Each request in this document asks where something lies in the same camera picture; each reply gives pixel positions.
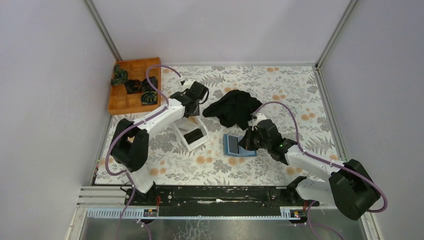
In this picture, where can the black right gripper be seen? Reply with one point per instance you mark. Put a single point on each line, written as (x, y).
(246, 142)

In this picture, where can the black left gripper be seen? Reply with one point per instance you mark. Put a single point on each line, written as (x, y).
(195, 113)

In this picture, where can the blue leather card holder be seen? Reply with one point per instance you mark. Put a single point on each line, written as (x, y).
(242, 152)

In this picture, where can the dark translucent card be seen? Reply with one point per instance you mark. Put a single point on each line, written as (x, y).
(232, 145)

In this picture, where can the black card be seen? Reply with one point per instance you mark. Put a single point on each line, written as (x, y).
(193, 135)

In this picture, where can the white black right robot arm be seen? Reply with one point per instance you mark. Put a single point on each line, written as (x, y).
(346, 186)

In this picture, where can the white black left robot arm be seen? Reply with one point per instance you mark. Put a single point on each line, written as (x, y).
(130, 143)

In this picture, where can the white plastic card box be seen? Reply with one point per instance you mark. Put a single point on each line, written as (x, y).
(185, 125)

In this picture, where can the floral patterned table mat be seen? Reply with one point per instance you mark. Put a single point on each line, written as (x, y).
(293, 103)

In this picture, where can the black crumpled cloth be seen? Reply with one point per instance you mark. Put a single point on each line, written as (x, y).
(234, 108)

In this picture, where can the dark rolled sock bottom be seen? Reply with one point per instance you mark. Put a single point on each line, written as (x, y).
(149, 98)

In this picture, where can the dark rolled sock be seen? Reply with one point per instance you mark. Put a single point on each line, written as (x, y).
(120, 76)
(149, 98)
(149, 83)
(132, 86)

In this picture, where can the dark rolled sock right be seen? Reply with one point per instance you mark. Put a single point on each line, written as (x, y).
(149, 83)

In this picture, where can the wooden compartment tray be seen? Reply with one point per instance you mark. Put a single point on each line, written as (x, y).
(119, 102)

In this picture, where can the dark rolled sock middle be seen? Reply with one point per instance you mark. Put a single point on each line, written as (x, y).
(132, 86)

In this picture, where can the dark rolled sock top left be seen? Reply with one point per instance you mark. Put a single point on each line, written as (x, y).
(120, 76)

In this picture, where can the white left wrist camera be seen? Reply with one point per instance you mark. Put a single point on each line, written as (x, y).
(187, 83)

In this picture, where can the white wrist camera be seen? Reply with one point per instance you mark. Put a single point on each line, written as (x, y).
(187, 83)
(259, 117)

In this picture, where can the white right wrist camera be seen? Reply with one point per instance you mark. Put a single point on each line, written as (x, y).
(259, 117)

